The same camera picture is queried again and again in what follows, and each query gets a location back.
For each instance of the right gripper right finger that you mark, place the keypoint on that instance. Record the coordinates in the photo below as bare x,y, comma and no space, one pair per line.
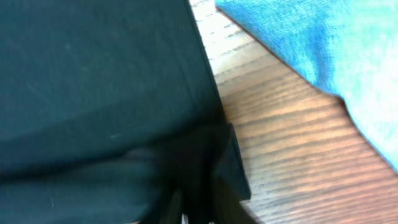
226,206

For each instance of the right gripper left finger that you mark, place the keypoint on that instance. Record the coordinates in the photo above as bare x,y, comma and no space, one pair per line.
170,208

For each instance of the black t-shirt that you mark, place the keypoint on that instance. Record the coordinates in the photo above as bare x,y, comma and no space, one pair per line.
106,106

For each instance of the blue denim jeans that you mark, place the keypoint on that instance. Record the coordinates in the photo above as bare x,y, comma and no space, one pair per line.
347,48

